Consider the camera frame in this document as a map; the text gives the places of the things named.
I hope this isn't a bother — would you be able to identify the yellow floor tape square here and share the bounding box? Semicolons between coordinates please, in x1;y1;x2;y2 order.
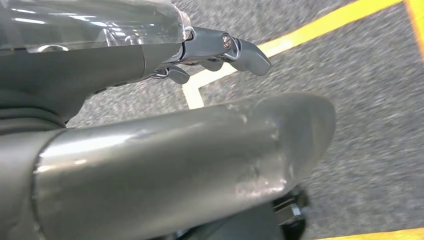
182;0;424;240

